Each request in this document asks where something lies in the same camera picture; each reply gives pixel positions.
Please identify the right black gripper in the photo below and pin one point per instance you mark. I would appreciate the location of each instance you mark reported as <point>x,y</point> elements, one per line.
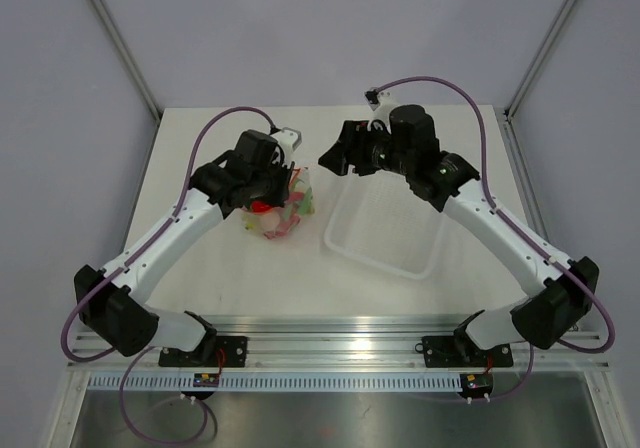
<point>352,145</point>

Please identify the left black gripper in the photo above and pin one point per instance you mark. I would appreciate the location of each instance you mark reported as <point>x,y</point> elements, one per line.
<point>279,164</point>

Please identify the red chili pepper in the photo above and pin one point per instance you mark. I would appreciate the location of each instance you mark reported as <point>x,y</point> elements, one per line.
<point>259,207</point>

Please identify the red dragon fruit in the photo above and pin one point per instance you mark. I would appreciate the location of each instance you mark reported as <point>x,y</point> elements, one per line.
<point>299,205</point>

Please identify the clear zip bag orange zipper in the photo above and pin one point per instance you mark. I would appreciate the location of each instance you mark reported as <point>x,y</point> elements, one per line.
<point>251,221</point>

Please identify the pink peach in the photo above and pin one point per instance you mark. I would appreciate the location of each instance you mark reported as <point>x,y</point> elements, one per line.
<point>269,222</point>

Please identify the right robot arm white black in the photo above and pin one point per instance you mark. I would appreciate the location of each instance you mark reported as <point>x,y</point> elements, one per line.
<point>558,290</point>

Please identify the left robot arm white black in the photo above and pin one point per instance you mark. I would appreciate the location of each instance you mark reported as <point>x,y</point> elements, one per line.
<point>112,300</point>

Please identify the white plastic perforated basket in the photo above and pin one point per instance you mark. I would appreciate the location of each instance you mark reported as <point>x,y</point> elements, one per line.
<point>378,222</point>

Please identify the left small circuit board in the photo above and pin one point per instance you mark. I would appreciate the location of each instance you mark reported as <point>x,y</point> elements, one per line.
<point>206,380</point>

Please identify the small circuit board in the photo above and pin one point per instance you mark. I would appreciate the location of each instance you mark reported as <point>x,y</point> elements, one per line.
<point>206,380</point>
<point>477,383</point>

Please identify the right small circuit board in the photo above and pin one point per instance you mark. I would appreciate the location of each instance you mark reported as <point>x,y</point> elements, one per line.
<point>477,383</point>

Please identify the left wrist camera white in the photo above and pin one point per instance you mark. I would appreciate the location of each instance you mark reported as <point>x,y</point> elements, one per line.
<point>288,139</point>

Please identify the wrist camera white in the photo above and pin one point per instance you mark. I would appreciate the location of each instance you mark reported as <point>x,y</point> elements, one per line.
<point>288,139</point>
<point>381,104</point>

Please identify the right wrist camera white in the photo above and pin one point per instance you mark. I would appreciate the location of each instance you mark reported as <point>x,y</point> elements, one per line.
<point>381,104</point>

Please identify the right aluminium frame post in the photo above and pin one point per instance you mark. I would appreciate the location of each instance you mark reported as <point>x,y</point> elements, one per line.
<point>558,25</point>

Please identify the aluminium frame post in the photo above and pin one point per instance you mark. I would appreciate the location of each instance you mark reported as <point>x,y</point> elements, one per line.
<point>109,25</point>
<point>558,25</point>

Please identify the aluminium mounting rail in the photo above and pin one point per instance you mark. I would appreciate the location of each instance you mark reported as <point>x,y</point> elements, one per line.
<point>348,344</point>

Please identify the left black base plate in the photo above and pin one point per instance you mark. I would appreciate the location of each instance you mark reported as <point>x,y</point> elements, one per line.
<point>230,351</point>

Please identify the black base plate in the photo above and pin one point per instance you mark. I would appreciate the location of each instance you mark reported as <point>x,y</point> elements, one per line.
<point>230,351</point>
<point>441,352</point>

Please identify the left aluminium frame post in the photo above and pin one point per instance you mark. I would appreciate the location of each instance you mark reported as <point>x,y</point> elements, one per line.
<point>109,25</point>

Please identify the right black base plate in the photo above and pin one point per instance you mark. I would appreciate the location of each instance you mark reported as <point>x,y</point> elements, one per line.
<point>441,352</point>

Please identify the white slotted cable duct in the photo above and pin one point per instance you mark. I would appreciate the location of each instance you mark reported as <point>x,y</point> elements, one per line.
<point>282,382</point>

